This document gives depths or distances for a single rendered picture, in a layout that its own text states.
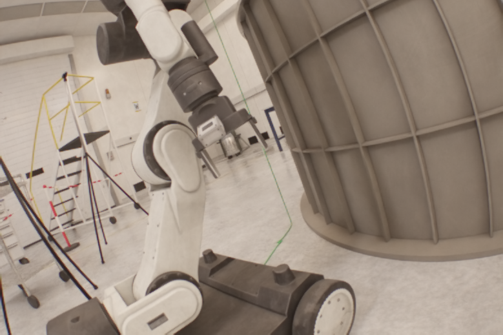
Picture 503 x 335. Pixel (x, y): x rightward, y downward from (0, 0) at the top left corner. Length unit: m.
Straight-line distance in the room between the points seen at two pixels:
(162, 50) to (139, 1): 0.14
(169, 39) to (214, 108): 0.15
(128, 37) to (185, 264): 0.57
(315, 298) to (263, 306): 0.14
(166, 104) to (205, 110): 0.19
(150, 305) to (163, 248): 0.13
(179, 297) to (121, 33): 0.62
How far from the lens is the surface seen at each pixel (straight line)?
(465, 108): 0.82
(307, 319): 0.60
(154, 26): 0.53
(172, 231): 0.63
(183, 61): 0.51
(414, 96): 0.82
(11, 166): 7.39
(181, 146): 0.60
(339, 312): 0.71
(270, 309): 0.66
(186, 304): 0.62
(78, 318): 0.65
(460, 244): 0.94
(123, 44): 0.71
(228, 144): 7.59
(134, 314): 0.59
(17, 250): 4.24
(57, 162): 5.11
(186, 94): 0.49
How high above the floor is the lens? 0.58
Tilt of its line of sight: 3 degrees down
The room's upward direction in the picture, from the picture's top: 21 degrees counter-clockwise
